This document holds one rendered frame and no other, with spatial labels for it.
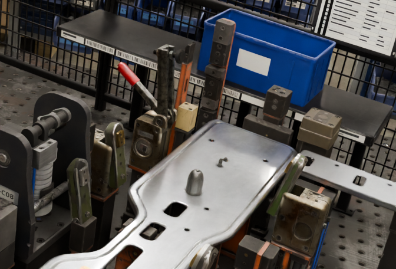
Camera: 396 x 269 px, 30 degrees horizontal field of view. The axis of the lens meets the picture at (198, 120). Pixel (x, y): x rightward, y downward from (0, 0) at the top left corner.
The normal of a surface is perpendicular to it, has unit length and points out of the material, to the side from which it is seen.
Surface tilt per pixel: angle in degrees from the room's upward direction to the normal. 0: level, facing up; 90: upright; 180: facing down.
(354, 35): 90
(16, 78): 0
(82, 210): 78
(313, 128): 89
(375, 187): 0
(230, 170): 0
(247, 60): 90
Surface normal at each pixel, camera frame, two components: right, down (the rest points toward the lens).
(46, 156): 0.89, 0.33
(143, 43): 0.17, -0.88
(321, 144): -0.43, 0.33
